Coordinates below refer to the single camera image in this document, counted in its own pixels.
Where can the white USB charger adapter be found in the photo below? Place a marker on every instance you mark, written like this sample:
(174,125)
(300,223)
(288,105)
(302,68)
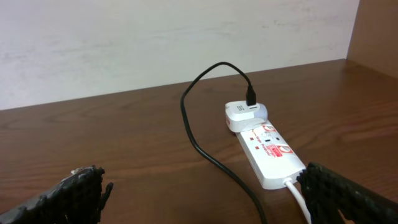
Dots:
(240,117)

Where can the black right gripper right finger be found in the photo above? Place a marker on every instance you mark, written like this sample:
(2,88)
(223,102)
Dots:
(332,198)

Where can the white power strip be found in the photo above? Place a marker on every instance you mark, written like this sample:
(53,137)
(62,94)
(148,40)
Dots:
(272,159)

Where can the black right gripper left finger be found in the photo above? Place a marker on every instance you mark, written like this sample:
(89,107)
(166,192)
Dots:
(77,199)

